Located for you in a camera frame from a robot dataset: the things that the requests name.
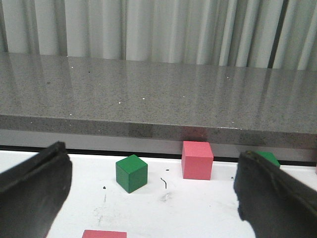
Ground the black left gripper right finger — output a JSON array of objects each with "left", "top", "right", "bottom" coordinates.
[{"left": 233, "top": 151, "right": 317, "bottom": 238}]

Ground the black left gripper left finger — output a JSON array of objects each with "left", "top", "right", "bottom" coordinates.
[{"left": 0, "top": 142, "right": 72, "bottom": 238}]

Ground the green wooden cube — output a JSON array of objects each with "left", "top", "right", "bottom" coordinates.
[{"left": 256, "top": 151, "right": 281, "bottom": 169}]

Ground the pink wooden cube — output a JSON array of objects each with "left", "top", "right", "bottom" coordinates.
[{"left": 181, "top": 141, "right": 214, "bottom": 180}]

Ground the grey stone counter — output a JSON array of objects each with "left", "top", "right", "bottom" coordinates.
[{"left": 0, "top": 53, "right": 317, "bottom": 162}]

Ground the green cube at left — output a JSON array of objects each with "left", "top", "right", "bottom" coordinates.
[{"left": 115, "top": 154, "right": 148, "bottom": 193}]

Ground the grey curtain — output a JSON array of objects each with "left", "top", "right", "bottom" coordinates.
[{"left": 0, "top": 0, "right": 317, "bottom": 71}]

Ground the pink cube near camera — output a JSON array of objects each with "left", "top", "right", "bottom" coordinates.
[{"left": 82, "top": 230, "right": 127, "bottom": 238}]

